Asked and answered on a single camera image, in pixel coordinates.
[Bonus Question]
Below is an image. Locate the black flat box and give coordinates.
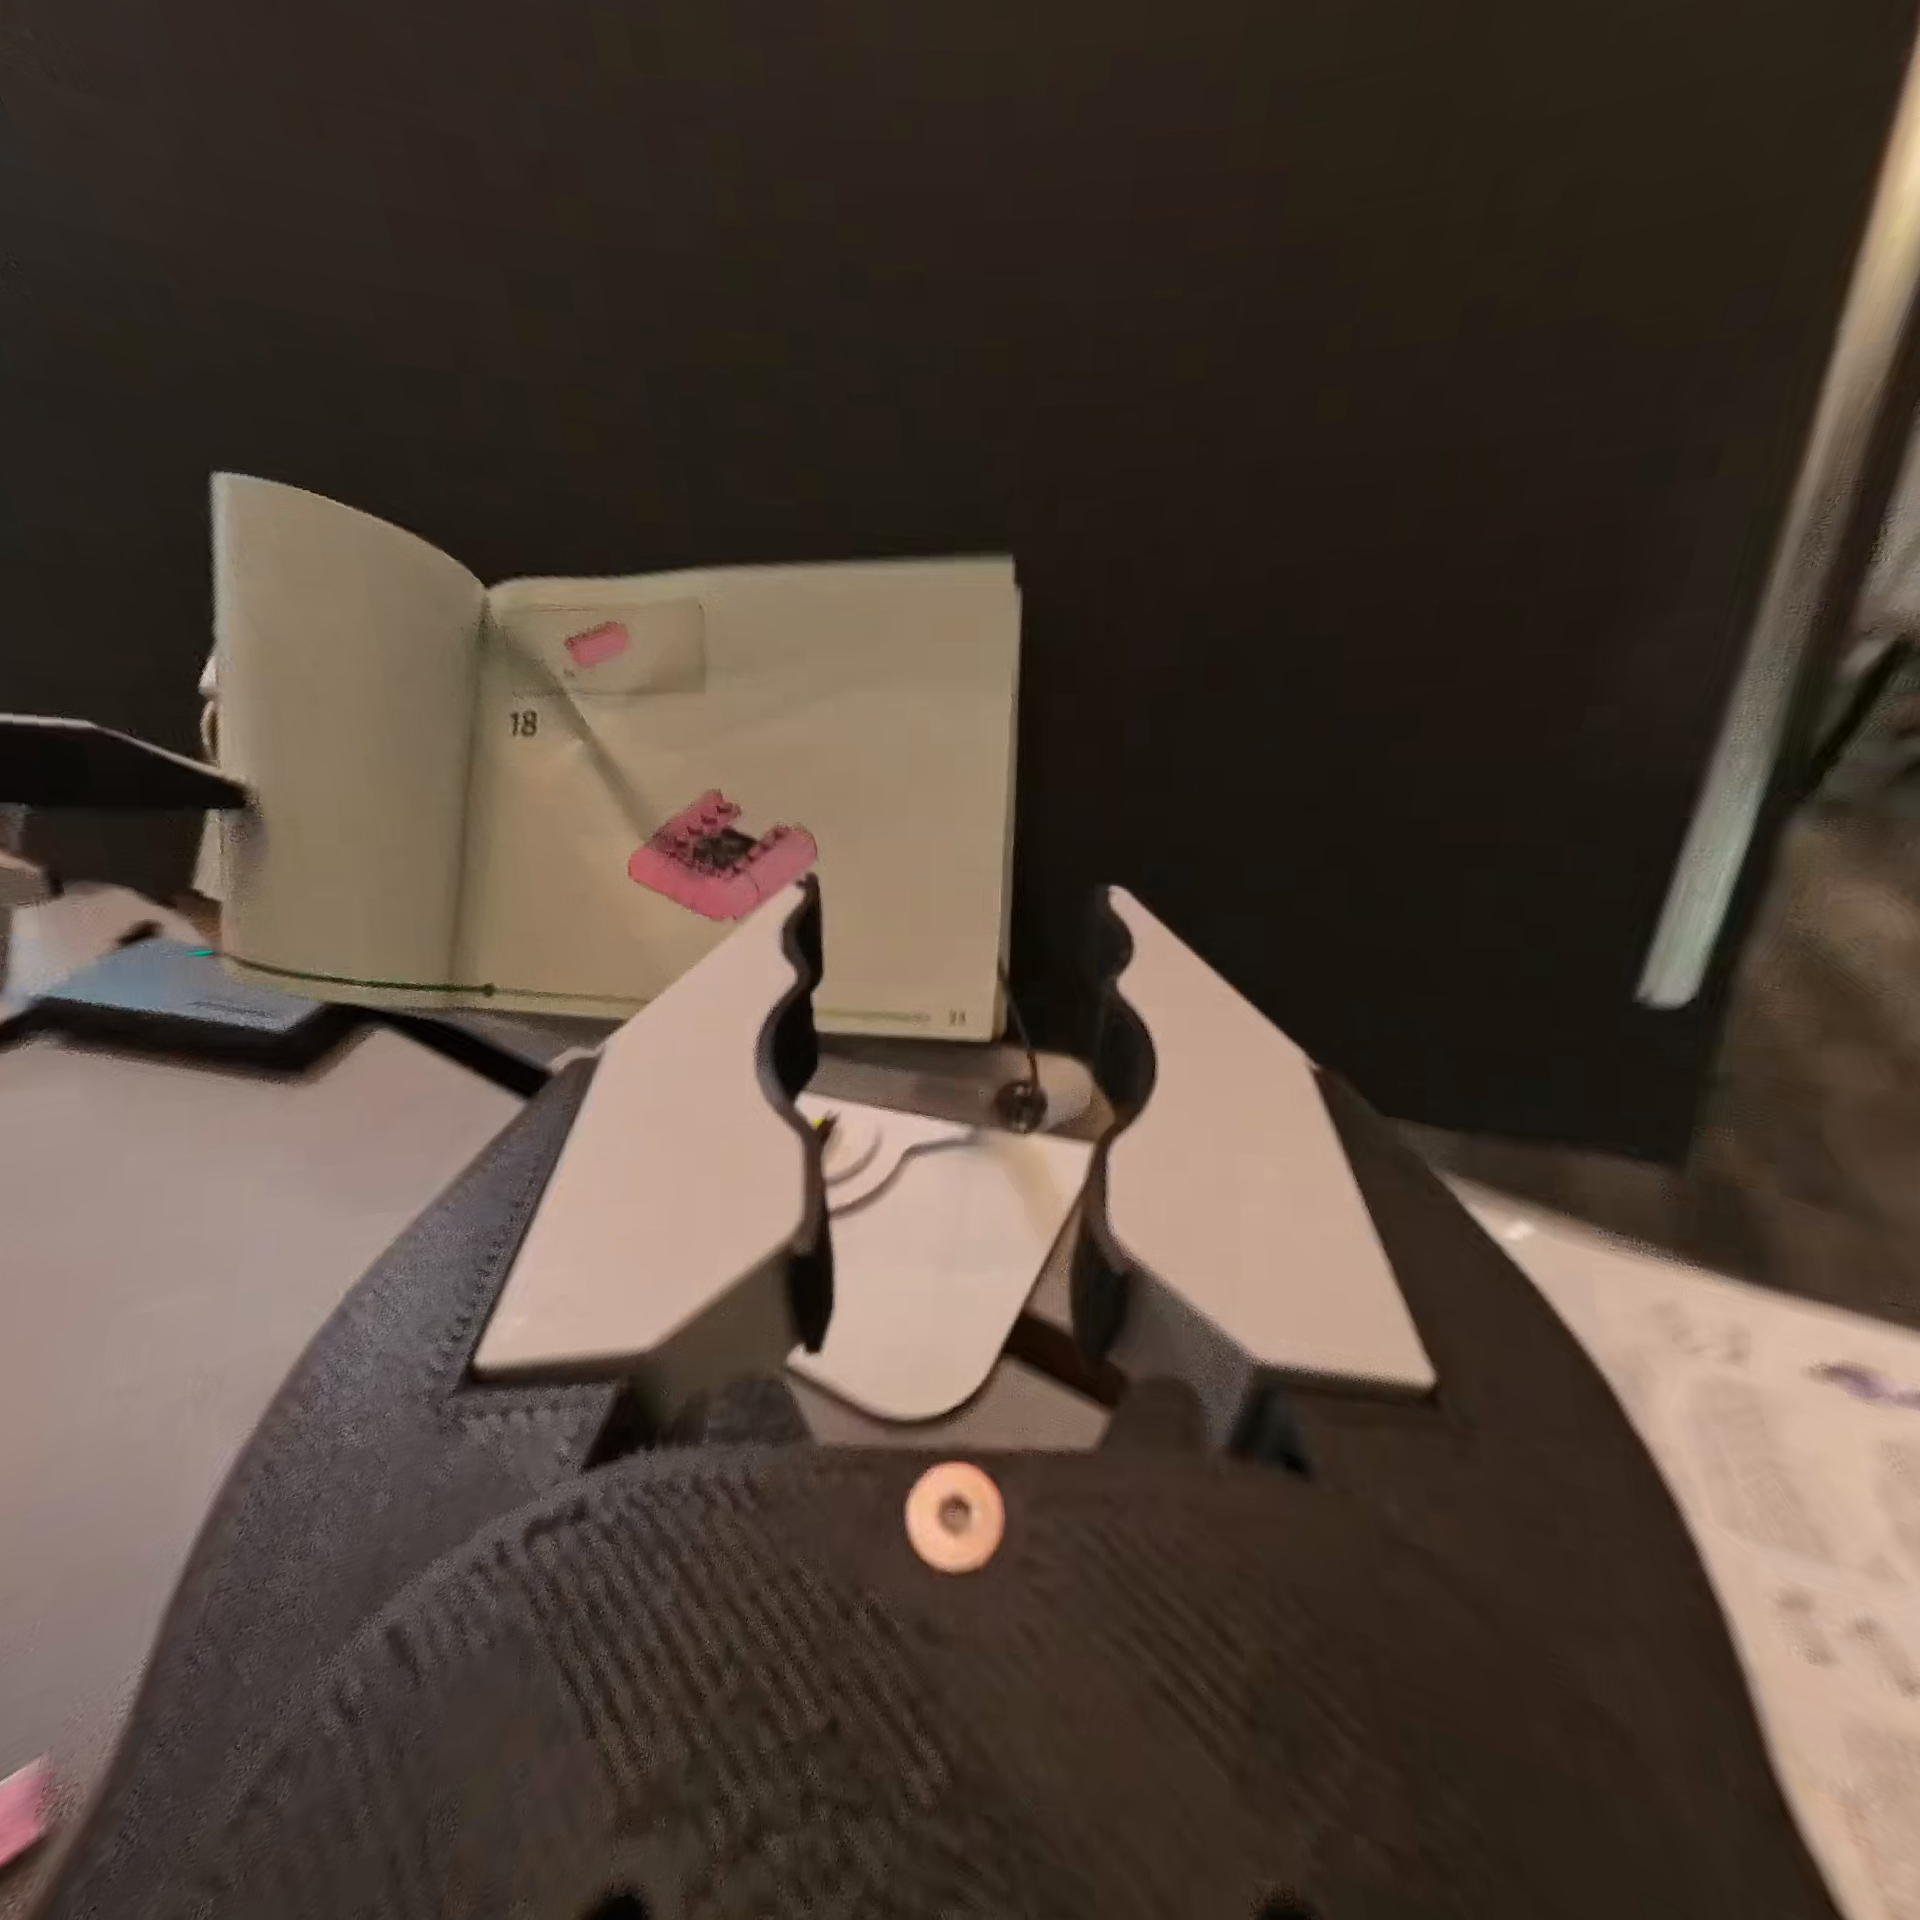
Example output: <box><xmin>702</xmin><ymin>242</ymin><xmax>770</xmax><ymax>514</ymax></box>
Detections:
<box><xmin>22</xmin><ymin>936</ymin><xmax>361</xmax><ymax>1069</ymax></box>

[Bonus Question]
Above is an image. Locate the white book stand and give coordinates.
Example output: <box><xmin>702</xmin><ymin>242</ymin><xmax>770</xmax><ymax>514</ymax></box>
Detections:
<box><xmin>195</xmin><ymin>645</ymin><xmax>1119</xmax><ymax>1422</ymax></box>

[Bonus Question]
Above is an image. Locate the silver metal bar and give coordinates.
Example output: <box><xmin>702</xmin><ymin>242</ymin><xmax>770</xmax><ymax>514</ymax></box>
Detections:
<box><xmin>1635</xmin><ymin>31</ymin><xmax>1920</xmax><ymax>1010</ymax></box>

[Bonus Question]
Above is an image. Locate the paper in clear sleeve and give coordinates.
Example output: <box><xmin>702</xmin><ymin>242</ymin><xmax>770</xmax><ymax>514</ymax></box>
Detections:
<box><xmin>1500</xmin><ymin>1222</ymin><xmax>1920</xmax><ymax>1920</ymax></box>

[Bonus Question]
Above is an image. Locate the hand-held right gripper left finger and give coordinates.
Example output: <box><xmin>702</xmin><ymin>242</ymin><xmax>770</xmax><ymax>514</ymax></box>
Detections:
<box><xmin>472</xmin><ymin>876</ymin><xmax>831</xmax><ymax>1403</ymax></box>

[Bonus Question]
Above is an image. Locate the instruction booklet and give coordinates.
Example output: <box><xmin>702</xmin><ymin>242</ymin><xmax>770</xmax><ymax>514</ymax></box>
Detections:
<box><xmin>210</xmin><ymin>472</ymin><xmax>1025</xmax><ymax>1039</ymax></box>

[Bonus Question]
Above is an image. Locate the black divider panel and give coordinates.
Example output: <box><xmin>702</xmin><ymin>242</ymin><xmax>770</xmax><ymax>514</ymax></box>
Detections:
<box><xmin>0</xmin><ymin>0</ymin><xmax>1907</xmax><ymax>1171</ymax></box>

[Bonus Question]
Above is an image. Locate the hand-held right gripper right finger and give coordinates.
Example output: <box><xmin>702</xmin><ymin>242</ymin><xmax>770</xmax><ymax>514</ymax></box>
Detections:
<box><xmin>1072</xmin><ymin>884</ymin><xmax>1440</xmax><ymax>1403</ymax></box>

